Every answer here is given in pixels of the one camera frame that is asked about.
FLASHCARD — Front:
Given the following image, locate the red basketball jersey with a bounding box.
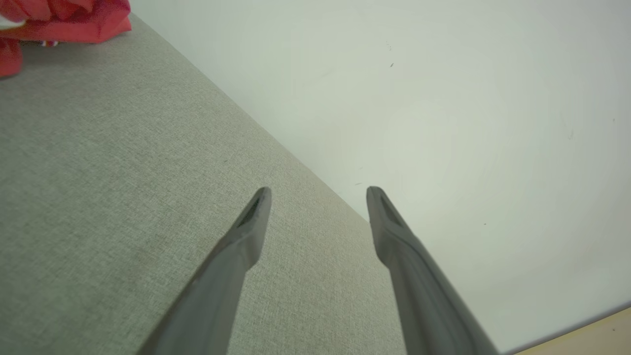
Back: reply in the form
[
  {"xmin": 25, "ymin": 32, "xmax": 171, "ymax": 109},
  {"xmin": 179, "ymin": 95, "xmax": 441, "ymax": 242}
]
[{"xmin": 0, "ymin": 0, "xmax": 133, "ymax": 78}]

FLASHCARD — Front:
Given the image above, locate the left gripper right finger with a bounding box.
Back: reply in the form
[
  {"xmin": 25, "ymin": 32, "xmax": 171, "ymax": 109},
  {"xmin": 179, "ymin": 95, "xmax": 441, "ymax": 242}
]
[{"xmin": 366, "ymin": 186, "xmax": 499, "ymax": 355}]

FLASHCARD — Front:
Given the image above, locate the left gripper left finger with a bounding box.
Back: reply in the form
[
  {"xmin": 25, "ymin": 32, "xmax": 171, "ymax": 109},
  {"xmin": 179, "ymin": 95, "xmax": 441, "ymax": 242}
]
[{"xmin": 137, "ymin": 187, "xmax": 272, "ymax": 355}]

